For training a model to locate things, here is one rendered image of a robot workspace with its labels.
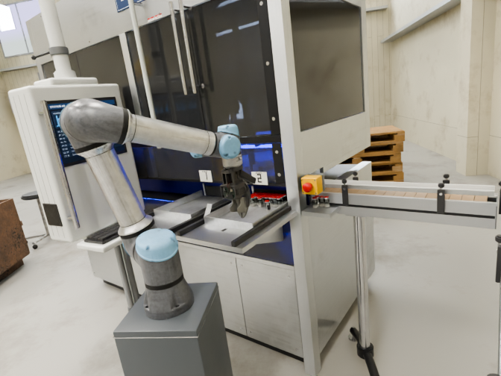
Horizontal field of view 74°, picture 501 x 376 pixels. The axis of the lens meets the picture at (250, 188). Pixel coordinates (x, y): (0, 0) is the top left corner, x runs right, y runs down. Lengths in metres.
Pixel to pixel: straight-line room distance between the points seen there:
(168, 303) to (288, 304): 0.83
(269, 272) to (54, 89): 1.34
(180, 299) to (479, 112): 4.83
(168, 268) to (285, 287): 0.82
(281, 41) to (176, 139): 0.63
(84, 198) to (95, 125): 1.00
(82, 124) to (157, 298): 0.52
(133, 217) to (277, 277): 0.85
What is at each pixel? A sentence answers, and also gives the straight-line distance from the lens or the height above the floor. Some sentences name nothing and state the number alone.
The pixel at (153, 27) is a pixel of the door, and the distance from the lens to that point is 1.91.
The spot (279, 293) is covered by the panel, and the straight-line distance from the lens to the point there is 1.74.
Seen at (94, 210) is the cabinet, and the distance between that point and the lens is 1.93.
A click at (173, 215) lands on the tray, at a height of 0.90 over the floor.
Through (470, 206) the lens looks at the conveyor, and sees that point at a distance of 1.39.
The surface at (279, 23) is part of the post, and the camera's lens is 1.42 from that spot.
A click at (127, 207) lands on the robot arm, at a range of 1.09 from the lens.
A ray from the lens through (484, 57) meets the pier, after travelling 5.37.
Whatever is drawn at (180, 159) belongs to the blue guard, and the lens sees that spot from 1.86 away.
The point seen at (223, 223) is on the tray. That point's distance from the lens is 1.39.
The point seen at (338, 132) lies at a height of 1.15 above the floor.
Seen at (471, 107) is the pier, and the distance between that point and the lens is 5.34.
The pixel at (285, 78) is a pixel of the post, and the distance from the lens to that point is 1.39.
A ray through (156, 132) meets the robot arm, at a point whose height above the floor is 1.31.
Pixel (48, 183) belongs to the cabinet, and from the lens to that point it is 1.86.
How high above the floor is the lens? 1.37
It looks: 15 degrees down
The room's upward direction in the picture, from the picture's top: 7 degrees counter-clockwise
